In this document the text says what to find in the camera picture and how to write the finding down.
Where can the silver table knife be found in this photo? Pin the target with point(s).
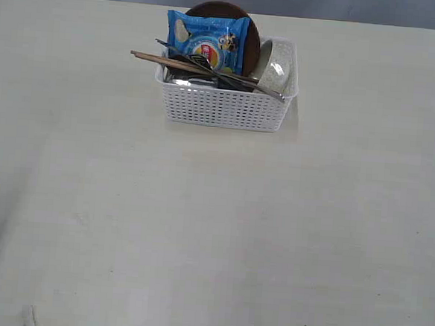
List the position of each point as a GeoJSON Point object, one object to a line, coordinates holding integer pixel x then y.
{"type": "Point", "coordinates": [232, 80]}

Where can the dark wooden spoon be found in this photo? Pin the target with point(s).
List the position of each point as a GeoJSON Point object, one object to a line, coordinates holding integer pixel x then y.
{"type": "Point", "coordinates": [198, 61]}

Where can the white ceramic bowl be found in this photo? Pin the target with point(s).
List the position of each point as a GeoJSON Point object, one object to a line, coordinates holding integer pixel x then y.
{"type": "Point", "coordinates": [274, 65]}

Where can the blue chips snack bag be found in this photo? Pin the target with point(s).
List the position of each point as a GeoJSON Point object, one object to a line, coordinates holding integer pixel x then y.
{"type": "Point", "coordinates": [220, 40]}

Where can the wooden chopstick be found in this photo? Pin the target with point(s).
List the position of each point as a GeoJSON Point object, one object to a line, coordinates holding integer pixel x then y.
{"type": "Point", "coordinates": [164, 63]}
{"type": "Point", "coordinates": [161, 59]}

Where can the brown wooden plate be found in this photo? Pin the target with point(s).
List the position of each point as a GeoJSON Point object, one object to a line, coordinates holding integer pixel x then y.
{"type": "Point", "coordinates": [223, 9]}

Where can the white perforated plastic basket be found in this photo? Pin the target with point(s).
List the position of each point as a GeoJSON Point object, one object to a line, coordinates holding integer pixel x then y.
{"type": "Point", "coordinates": [209, 106]}

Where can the stainless steel cup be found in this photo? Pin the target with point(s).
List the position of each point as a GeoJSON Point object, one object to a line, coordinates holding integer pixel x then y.
{"type": "Point", "coordinates": [191, 80]}

